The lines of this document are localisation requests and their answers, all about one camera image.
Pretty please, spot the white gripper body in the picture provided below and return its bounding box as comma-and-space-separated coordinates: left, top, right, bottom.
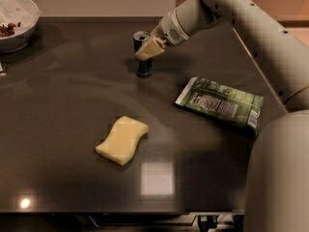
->
151, 9, 189, 45

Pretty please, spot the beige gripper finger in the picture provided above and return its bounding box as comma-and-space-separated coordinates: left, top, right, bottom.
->
135, 37, 165, 61

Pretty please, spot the redbull can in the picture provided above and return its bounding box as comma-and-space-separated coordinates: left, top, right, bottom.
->
132, 31, 153, 78

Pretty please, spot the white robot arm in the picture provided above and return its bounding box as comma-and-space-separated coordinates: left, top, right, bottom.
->
135, 0, 309, 232

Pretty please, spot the green snack bag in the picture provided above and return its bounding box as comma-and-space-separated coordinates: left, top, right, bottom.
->
175, 77, 264, 134

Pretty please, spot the yellow sponge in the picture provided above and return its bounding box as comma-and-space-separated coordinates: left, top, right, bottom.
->
96, 116, 149, 165

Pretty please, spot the white bowl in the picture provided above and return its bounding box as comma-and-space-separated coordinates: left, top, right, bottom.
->
0, 0, 41, 53

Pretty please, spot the red fruit in bowl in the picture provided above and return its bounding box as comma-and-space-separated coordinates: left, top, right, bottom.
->
0, 22, 20, 37

